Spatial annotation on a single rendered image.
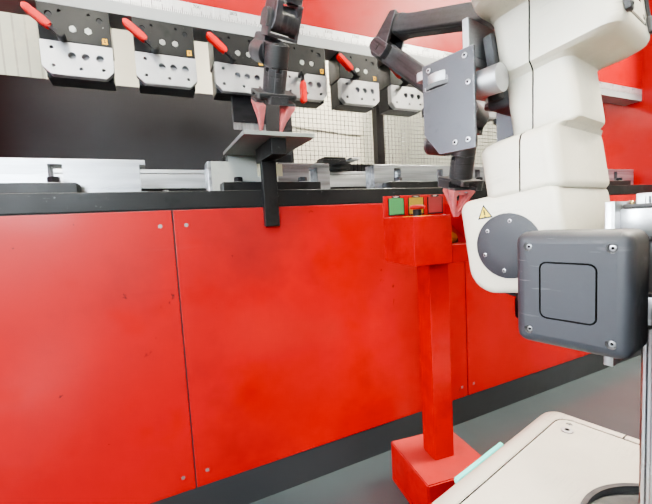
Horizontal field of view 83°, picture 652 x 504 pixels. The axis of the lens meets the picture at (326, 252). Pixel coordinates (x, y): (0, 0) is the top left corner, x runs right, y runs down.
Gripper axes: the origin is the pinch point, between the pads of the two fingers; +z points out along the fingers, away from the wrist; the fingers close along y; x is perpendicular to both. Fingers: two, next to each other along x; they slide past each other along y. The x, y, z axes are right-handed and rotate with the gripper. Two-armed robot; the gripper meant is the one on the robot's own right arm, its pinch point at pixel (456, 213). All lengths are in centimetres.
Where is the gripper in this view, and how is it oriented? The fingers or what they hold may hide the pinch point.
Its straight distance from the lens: 102.4
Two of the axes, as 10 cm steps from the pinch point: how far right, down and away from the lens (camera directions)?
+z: 0.0, 9.5, 3.2
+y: -3.0, -3.1, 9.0
